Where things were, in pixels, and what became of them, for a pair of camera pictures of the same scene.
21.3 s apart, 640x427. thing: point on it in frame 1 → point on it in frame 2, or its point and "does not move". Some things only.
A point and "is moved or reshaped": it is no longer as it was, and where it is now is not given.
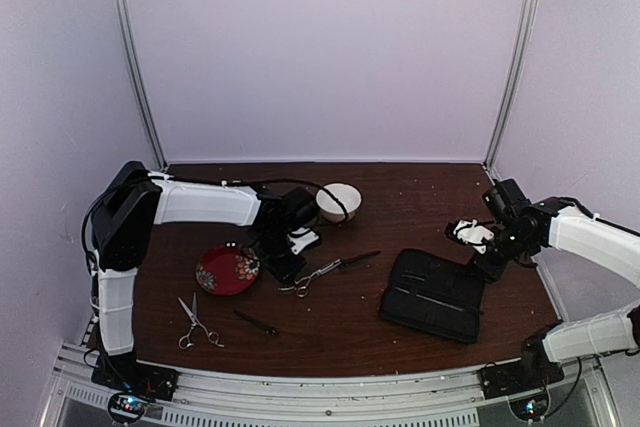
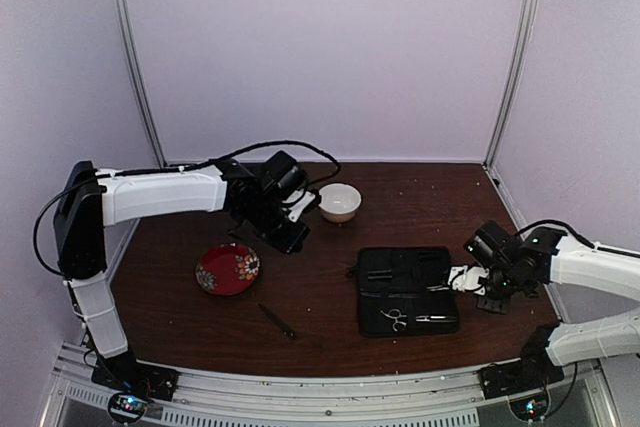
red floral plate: x=227 y=270 does not move
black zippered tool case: x=434 y=293 is moved or reshaped
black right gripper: x=490 y=272 → x=499 y=306
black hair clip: x=269 y=331 → x=278 y=322
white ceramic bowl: x=331 y=209 does not move
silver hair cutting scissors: x=184 y=342 → x=436 y=318
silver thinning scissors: x=301 y=286 → x=395 y=314
